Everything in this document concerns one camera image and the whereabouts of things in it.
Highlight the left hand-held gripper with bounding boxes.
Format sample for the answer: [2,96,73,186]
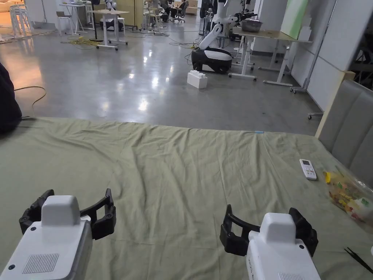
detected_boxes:
[0,188,117,280]

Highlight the dark blue garment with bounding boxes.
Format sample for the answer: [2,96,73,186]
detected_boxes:
[0,62,24,135]

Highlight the pale green board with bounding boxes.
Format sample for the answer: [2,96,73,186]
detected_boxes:
[280,0,309,40]

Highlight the thin yellow cable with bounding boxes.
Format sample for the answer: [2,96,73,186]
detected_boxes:
[14,86,47,108]

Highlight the black tweezers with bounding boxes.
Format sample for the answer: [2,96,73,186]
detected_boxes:
[343,247,373,275]

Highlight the stack of white stools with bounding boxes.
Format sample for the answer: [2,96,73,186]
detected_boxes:
[9,4,32,39]

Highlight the white wheeled robot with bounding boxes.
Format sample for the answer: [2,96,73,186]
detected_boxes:
[191,0,259,74]

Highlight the white-legged table with metal bowl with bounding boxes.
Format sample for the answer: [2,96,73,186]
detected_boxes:
[228,19,314,87]

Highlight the white remote control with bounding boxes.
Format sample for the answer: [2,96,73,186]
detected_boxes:
[299,159,318,181]

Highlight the wooden table on wheels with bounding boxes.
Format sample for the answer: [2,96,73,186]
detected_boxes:
[88,9,130,51]

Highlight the group of people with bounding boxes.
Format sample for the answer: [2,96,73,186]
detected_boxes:
[158,0,189,24]

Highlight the white chair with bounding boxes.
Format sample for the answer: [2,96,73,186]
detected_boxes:
[56,11,74,37]

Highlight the white foam block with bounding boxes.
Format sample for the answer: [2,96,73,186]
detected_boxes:
[186,70,209,90]

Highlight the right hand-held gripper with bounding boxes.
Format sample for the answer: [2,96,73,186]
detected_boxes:
[220,204,321,280]

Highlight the white table with clutter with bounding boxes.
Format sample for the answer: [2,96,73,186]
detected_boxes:
[59,0,94,34]

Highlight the clear bag of coloured stickers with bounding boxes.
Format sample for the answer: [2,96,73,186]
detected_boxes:
[323,166,373,232]

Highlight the bed with pale green sheet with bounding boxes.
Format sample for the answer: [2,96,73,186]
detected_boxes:
[0,116,373,280]

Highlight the yellow cable bundle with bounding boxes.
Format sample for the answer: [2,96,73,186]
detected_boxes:
[60,35,98,50]

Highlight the grey padded headboard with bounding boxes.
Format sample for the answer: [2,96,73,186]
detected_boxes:
[314,70,373,179]

